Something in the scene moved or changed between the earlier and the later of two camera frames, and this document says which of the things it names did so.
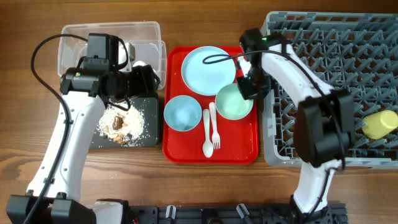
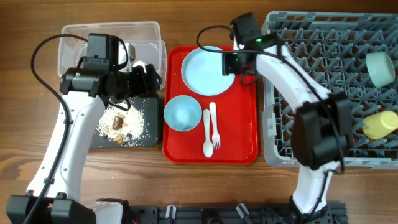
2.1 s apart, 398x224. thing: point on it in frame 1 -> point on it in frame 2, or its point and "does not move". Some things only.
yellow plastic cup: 377,125 does not move
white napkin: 140,63 does not move
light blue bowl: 183,112 does not move
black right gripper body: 249,90 -> 230,63
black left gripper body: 139,82 does not move
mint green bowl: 231,104 -> 381,68
